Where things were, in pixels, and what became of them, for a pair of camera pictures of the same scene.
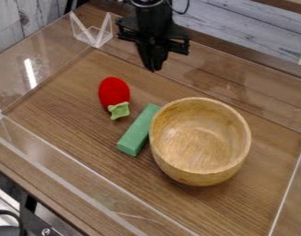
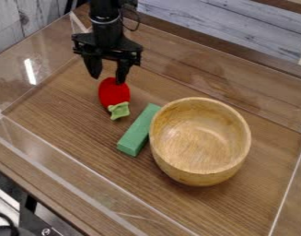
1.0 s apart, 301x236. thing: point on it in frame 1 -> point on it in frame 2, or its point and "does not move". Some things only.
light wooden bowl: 199,138 does not move
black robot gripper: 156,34 -> 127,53
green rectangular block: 135,135 does not move
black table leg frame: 32,224 does not move
